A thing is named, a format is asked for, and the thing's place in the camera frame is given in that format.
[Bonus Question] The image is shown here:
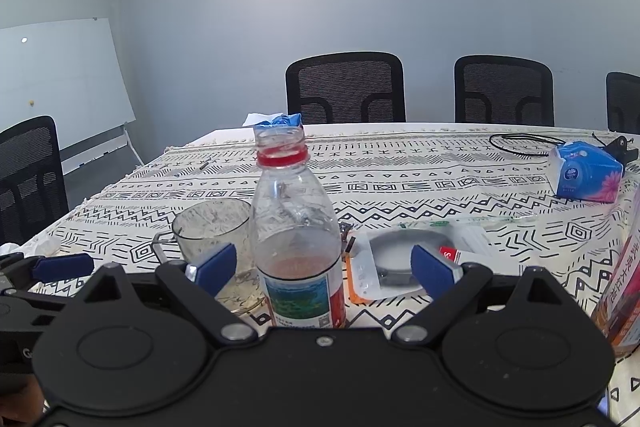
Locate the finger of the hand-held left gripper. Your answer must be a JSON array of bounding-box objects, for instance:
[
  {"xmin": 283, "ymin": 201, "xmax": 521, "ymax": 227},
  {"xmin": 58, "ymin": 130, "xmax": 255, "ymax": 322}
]
[{"xmin": 0, "ymin": 252, "xmax": 95, "ymax": 296}]

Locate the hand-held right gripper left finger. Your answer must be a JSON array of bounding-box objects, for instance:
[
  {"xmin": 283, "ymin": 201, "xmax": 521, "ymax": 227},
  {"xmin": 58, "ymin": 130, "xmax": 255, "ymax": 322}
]
[{"xmin": 82, "ymin": 243, "xmax": 258, "ymax": 349}]

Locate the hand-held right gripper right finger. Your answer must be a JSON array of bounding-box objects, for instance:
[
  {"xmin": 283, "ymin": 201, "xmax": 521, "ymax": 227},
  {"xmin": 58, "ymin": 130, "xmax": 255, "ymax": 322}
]
[{"xmin": 390, "ymin": 245, "xmax": 566, "ymax": 349}]

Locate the clear glass mug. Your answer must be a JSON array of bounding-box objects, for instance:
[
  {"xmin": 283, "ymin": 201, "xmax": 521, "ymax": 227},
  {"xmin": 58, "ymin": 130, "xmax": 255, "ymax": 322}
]
[{"xmin": 152, "ymin": 198, "xmax": 266, "ymax": 315}]

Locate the clear plastic bottle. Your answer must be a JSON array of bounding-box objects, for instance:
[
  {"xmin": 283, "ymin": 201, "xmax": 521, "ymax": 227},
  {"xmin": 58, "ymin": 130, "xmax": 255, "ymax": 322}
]
[{"xmin": 248, "ymin": 124, "xmax": 347, "ymax": 329}]

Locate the crumpled white tissue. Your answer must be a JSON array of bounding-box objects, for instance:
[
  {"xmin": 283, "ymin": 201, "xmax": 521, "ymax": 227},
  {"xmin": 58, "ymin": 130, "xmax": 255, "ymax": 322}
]
[{"xmin": 22, "ymin": 232, "xmax": 63, "ymax": 258}]

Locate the white card package red label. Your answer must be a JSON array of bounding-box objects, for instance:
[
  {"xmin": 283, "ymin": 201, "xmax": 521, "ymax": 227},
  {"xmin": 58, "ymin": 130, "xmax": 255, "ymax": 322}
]
[{"xmin": 439, "ymin": 227, "xmax": 497, "ymax": 269}]

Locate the clear bag with orange edge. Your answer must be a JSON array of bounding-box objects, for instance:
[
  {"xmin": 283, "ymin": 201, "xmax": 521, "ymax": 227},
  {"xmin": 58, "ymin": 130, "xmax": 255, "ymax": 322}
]
[{"xmin": 346, "ymin": 227, "xmax": 453, "ymax": 306}]

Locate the patterned white tablecloth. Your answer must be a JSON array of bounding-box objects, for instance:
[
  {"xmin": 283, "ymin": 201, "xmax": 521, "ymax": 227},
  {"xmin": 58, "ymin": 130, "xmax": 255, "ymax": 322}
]
[{"xmin": 30, "ymin": 123, "xmax": 640, "ymax": 427}]

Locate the black mesh office chair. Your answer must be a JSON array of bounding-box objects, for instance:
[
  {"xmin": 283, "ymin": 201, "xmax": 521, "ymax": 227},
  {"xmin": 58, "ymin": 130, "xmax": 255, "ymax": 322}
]
[
  {"xmin": 453, "ymin": 55, "xmax": 556, "ymax": 126},
  {"xmin": 605, "ymin": 72, "xmax": 640, "ymax": 134},
  {"xmin": 0, "ymin": 116, "xmax": 70, "ymax": 248},
  {"xmin": 285, "ymin": 52, "xmax": 407, "ymax": 124}
]

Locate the blue and pink tissue pack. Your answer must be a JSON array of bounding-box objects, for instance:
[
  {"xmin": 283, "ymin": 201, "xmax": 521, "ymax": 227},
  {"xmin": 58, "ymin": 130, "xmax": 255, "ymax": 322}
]
[{"xmin": 546, "ymin": 140, "xmax": 626, "ymax": 204}]

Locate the white whiteboard on stand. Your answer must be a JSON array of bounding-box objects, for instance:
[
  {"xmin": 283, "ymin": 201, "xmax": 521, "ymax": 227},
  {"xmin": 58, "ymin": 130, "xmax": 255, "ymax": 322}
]
[{"xmin": 0, "ymin": 18, "xmax": 146, "ymax": 178}]

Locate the pink and orange carton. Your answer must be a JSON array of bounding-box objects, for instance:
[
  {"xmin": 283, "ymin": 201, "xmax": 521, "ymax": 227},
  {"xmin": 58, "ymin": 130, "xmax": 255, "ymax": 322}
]
[{"xmin": 590, "ymin": 187, "xmax": 640, "ymax": 358}]

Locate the black cable loop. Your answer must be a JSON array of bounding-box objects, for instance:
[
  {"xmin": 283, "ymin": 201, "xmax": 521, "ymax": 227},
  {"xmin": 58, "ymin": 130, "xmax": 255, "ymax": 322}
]
[{"xmin": 489, "ymin": 132, "xmax": 568, "ymax": 156}]

